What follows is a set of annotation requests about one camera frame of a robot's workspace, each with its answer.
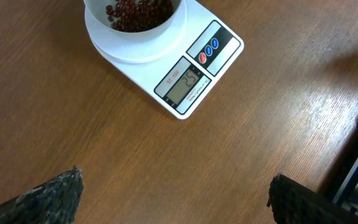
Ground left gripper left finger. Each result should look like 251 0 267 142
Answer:
0 167 84 224

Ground white round bowl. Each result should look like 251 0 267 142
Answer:
83 0 186 40

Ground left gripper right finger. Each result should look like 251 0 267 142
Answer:
267 174 358 224

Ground red beans in bowl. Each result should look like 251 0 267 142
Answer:
106 0 173 32

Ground white digital kitchen scale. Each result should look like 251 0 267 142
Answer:
85 0 244 119

